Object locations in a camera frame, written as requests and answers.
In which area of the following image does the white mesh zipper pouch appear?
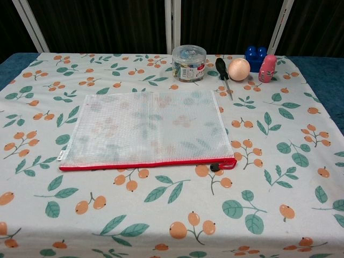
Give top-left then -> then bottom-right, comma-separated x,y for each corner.
58,90 -> 238,172

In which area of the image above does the clear jar of clips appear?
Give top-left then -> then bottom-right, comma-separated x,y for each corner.
171,45 -> 207,82

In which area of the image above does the floral orange fruit tablecloth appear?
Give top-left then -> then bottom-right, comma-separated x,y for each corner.
0,52 -> 344,258

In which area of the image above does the peach coloured ball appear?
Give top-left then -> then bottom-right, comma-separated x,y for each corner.
227,58 -> 251,82

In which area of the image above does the blue toy building block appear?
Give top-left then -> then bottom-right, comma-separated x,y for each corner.
244,45 -> 268,73

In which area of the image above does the pink painted doll figure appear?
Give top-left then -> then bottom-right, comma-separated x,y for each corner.
258,54 -> 278,83

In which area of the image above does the dark pleated curtain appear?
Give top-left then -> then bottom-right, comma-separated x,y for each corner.
0,0 -> 344,59

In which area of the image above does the black handle screwdriver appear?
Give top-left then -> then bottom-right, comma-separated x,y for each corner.
215,58 -> 234,101

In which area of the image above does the white metal frame post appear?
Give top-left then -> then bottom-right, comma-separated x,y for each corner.
12,0 -> 51,54
164,0 -> 181,54
267,0 -> 295,56

